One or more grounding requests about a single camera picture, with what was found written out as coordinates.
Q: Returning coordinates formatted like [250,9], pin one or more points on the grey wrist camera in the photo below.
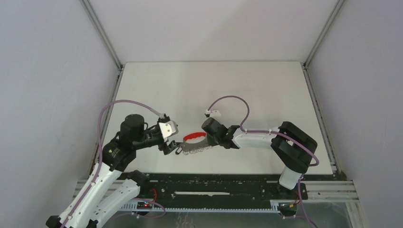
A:
[168,127]
[215,114]

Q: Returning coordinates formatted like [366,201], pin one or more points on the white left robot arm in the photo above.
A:
[91,208]

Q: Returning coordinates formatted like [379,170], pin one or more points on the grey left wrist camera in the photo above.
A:
[168,127]

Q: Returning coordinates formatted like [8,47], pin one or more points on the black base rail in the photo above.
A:
[219,191]

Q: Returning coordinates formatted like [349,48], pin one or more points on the left aluminium frame post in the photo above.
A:
[93,17]

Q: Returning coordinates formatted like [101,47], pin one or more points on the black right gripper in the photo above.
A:
[211,142]

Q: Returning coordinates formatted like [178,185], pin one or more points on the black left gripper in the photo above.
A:
[168,148]

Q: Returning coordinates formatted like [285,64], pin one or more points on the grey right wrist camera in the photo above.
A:
[215,114]

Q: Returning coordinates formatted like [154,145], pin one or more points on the grey aluminium frame rail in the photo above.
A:
[316,65]

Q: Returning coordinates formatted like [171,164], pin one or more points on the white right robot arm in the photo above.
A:
[294,147]

